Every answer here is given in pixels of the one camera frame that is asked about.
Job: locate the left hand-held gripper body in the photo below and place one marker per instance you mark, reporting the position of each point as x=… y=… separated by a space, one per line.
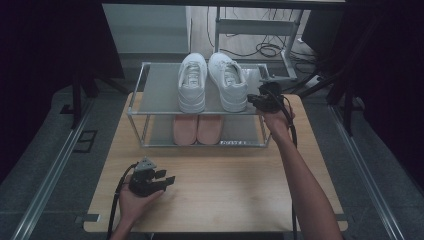
x=141 y=183

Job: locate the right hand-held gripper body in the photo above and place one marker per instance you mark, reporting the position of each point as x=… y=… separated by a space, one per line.
x=271 y=98

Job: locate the white sneaker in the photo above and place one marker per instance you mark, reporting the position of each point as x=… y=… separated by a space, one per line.
x=230 y=83
x=191 y=83

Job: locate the pink slipper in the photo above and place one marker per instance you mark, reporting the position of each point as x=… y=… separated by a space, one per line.
x=210 y=130
x=185 y=130

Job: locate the metal shoe rack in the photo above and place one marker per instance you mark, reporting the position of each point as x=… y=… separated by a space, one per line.
x=160 y=90

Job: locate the person's left hand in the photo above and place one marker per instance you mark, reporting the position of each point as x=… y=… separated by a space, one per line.
x=133 y=205

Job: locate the person's right hand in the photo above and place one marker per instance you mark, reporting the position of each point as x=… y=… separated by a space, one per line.
x=278 y=121

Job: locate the white power strip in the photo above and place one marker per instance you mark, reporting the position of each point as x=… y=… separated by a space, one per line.
x=314 y=81

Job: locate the black tripod stand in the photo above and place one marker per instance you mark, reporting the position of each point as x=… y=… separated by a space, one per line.
x=348 y=100
x=77 y=100

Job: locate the black box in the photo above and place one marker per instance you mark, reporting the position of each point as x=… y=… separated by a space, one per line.
x=321 y=33

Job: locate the dark curtain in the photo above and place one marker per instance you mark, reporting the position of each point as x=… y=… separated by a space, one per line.
x=40 y=66
x=393 y=83

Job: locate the grey cabinet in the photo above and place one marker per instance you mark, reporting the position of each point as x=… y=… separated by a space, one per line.
x=146 y=28

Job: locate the white desk frame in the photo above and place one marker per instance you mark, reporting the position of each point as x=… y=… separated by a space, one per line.
x=256 y=27

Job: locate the metal floor rail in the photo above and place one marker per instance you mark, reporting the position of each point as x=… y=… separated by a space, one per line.
x=366 y=173
x=50 y=176

